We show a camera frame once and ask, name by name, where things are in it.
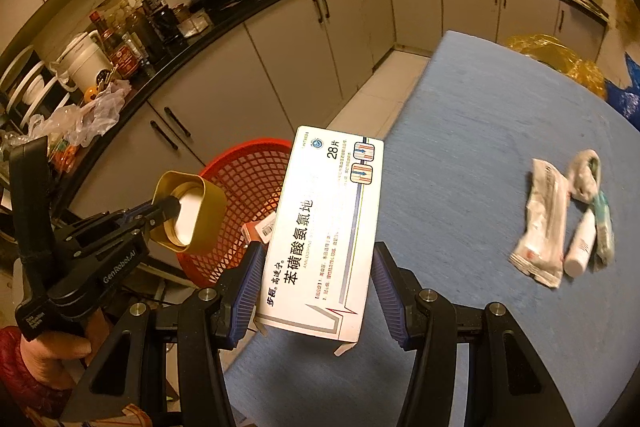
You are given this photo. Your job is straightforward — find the white dark medicine box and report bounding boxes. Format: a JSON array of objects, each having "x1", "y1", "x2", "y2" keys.
[{"x1": 241, "y1": 211, "x2": 277, "y2": 245}]

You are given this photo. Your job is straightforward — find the white medicine box large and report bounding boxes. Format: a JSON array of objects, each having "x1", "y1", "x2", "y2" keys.
[{"x1": 255, "y1": 126, "x2": 384, "y2": 355}]

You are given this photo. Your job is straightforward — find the white green wrapper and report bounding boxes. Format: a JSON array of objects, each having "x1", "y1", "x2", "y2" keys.
[{"x1": 566, "y1": 150, "x2": 602, "y2": 204}]

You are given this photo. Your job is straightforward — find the dark sauce bottle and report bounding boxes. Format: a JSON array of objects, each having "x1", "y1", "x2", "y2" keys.
[{"x1": 141, "y1": 0, "x2": 188, "y2": 55}]

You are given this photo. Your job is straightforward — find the teal white tube package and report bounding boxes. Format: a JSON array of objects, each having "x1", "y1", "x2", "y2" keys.
[{"x1": 591, "y1": 191, "x2": 615, "y2": 267}]

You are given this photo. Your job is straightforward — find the brown square paper bowl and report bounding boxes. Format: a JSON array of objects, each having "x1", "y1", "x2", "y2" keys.
[{"x1": 151, "y1": 170, "x2": 227, "y2": 256}]

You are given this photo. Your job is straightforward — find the yellow plastic bag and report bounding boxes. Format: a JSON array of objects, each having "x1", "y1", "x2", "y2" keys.
[{"x1": 504, "y1": 34, "x2": 606, "y2": 100}]

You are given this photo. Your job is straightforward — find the white electric kettle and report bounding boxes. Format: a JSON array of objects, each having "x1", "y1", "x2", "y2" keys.
[{"x1": 49, "y1": 30, "x2": 115, "y2": 94}]

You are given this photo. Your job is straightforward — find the small white bottle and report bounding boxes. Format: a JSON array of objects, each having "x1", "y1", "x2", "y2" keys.
[{"x1": 564, "y1": 209, "x2": 597, "y2": 279}]

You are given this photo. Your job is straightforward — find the clear plastic bags pile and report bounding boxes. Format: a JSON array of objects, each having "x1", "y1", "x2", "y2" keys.
[{"x1": 27, "y1": 80, "x2": 131, "y2": 147}]

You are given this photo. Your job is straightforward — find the white plastic wrapper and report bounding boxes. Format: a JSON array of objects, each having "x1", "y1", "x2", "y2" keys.
[{"x1": 510, "y1": 158, "x2": 570, "y2": 289}]

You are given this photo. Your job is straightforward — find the blue table cloth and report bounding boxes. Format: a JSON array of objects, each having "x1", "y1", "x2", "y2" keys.
[{"x1": 224, "y1": 31, "x2": 639, "y2": 426}]

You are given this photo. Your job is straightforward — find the left hand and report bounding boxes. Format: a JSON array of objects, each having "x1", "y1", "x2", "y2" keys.
[{"x1": 21, "y1": 309, "x2": 111, "y2": 390}]

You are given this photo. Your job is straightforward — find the red plastic mesh basket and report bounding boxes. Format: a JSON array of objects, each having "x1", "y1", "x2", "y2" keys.
[{"x1": 178, "y1": 138, "x2": 292, "y2": 287}]

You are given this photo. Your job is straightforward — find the blue plastic bag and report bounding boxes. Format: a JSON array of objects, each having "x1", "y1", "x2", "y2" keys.
[{"x1": 605, "y1": 53, "x2": 640, "y2": 130}]

